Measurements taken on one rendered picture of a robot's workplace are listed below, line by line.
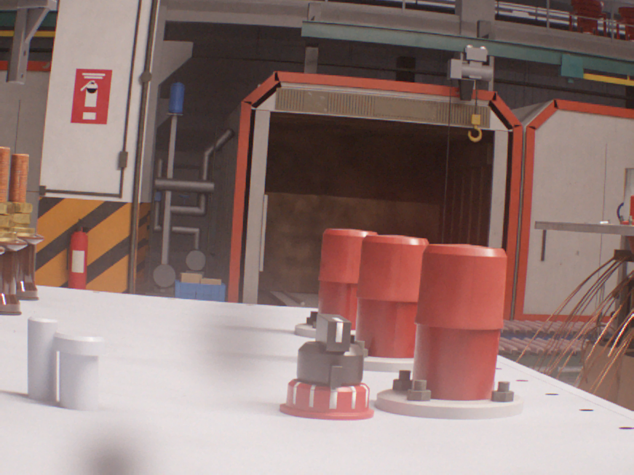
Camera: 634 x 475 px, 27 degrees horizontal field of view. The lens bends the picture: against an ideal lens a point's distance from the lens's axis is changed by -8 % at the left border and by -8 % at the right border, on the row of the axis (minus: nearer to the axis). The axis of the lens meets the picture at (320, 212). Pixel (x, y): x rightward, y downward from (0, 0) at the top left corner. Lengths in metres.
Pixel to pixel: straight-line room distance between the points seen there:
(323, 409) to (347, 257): 0.72
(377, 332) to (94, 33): 10.41
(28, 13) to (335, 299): 0.59
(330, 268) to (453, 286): 0.67
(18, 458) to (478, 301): 0.47
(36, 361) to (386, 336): 0.52
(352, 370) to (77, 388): 0.22
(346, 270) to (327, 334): 0.71
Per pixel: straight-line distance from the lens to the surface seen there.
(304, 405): 1.04
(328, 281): 1.75
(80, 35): 11.76
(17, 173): 1.95
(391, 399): 1.10
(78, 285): 11.53
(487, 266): 1.09
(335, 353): 1.04
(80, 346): 0.96
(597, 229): 4.04
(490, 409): 1.08
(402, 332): 1.42
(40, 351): 0.99
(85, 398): 0.97
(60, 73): 11.73
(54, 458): 0.77
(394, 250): 1.41
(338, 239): 1.74
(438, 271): 1.09
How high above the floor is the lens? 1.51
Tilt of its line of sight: level
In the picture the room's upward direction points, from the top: 4 degrees clockwise
